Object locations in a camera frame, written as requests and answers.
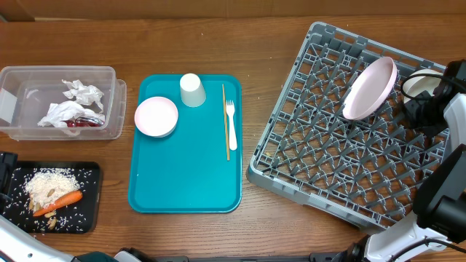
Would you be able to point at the white plastic fork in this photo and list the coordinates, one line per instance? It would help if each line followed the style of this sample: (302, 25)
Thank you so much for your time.
(230, 109)

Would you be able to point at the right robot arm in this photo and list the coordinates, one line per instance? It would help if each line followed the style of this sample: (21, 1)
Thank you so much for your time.
(437, 219)

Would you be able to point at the black plastic tray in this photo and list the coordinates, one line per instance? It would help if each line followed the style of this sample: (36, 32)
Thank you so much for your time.
(87, 203)

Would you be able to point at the white small bowl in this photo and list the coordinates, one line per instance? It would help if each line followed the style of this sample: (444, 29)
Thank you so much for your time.
(416, 85)

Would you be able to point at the grey plastic dishwasher rack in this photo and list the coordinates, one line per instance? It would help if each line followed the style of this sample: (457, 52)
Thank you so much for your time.
(365, 172)

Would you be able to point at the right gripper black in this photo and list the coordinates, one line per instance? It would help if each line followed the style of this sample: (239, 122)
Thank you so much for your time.
(408, 112)

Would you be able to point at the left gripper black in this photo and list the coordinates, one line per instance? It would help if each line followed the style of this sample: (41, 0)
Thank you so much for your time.
(7, 163)

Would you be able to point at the white paper cup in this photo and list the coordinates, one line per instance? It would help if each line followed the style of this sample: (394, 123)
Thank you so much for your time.
(192, 91)

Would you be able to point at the large pink plate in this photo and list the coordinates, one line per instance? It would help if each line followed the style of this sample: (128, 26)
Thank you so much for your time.
(370, 89)

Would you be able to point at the red snack wrapper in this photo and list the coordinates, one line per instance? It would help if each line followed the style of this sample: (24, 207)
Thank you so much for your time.
(84, 122)

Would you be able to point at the clear plastic bin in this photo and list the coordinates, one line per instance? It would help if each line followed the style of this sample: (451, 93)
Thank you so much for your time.
(28, 91)

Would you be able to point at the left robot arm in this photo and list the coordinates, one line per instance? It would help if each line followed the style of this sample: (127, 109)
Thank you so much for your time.
(16, 245)

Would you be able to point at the teal serving tray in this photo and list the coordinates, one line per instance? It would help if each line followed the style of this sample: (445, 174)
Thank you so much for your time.
(187, 171)

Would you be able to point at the pink bowl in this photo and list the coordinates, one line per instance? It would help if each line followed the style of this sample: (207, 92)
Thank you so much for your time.
(156, 117)

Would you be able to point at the white napkin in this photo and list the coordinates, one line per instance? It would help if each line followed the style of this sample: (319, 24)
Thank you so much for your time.
(82, 101)

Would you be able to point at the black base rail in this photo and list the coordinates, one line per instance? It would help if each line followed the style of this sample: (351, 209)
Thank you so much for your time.
(134, 255)

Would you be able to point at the wooden chopstick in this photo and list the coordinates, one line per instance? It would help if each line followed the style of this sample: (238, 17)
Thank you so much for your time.
(225, 124)

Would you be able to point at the orange carrot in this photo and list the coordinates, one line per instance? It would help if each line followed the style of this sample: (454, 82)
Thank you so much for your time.
(67, 199)

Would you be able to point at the rice and food scraps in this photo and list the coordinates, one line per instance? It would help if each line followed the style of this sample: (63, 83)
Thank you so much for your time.
(51, 185)

